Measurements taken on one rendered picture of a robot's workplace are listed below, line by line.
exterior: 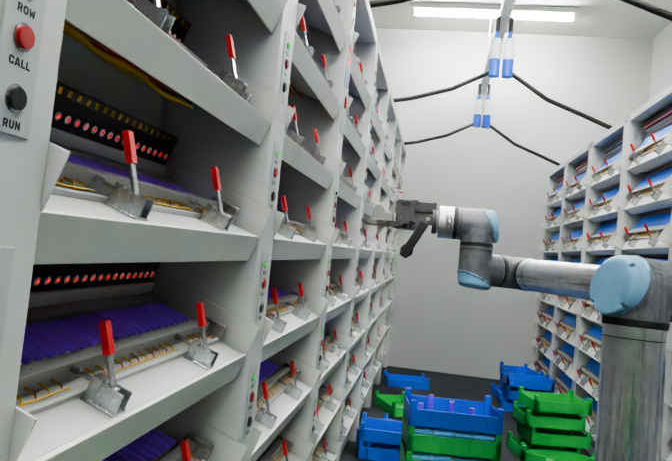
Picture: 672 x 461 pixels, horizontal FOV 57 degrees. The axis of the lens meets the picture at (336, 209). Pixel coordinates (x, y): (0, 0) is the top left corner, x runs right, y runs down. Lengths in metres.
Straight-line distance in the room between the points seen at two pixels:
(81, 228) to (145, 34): 0.21
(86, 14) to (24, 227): 0.19
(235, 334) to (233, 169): 0.28
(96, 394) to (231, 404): 0.45
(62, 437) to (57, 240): 0.18
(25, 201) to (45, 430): 0.22
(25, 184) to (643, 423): 1.08
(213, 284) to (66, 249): 0.56
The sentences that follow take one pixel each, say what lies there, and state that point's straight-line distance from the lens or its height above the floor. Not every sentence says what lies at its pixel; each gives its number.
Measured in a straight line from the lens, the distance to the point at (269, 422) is 1.39.
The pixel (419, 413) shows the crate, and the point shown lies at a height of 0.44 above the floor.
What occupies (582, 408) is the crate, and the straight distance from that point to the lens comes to 3.47.
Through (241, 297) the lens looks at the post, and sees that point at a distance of 1.09.
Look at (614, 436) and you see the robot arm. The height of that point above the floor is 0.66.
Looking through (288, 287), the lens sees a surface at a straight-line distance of 1.78.
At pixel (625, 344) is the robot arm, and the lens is 1.27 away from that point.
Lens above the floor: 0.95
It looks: 4 degrees up
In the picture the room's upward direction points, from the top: 6 degrees clockwise
